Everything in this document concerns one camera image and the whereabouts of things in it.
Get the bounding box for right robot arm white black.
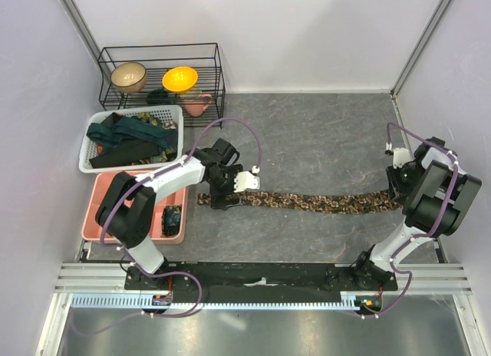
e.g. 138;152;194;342
348;137;483;290

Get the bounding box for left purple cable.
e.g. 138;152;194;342
71;117;264;337

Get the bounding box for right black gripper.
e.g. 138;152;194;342
384;163;425;203

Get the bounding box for teal tie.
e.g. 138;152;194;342
86;113;178;150

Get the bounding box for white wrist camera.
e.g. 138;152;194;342
233;166;260;193
385;143;414;169

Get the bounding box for beige bowl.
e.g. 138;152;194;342
110;62;147;94

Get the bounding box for orange bowl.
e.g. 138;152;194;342
162;66;199;94

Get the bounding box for aluminium rail frame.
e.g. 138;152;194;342
36;241;488;355

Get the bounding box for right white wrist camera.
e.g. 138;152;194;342
385;143;414;169

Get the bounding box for rolled dark floral tie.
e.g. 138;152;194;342
162;205;182;237

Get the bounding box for pink divided tray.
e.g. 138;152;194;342
81;172;188;245

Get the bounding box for black wire rack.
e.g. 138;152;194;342
97;42;226;127

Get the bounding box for green floral tie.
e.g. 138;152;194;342
132;112;163;127

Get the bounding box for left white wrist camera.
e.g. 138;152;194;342
233;166;260;193

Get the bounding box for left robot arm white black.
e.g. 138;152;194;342
95;138;260;289

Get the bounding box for brown floral tie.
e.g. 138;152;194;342
197;190;402;215

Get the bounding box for pink mug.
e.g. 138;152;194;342
183;94;213;117

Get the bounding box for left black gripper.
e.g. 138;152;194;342
206;165;243;210

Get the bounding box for dark green bowl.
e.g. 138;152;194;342
146;88;170;106

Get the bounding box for light blue cable duct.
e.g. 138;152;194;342
71;294;368;311

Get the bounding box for black tie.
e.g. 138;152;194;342
89;139;160;168

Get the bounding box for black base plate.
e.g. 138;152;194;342
124;262;398;302

